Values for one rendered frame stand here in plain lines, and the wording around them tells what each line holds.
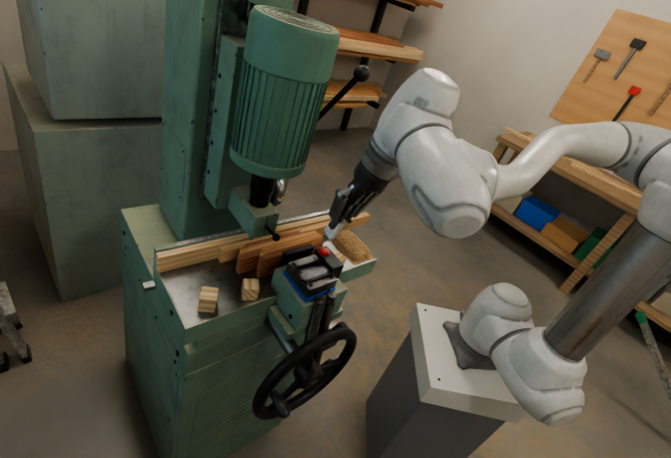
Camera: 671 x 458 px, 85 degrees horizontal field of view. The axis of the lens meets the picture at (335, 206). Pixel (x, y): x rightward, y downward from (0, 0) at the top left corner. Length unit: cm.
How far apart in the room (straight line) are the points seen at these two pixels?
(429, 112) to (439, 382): 88
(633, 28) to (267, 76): 340
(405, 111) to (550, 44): 343
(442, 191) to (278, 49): 39
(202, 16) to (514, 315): 111
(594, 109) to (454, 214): 338
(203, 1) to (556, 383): 119
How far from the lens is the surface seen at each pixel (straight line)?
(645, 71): 381
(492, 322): 123
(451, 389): 128
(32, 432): 184
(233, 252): 101
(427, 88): 63
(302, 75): 72
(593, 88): 386
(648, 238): 97
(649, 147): 98
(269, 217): 92
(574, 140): 88
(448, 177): 53
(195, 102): 96
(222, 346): 101
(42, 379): 194
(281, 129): 75
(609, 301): 103
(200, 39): 91
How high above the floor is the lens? 161
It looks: 32 degrees down
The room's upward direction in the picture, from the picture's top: 19 degrees clockwise
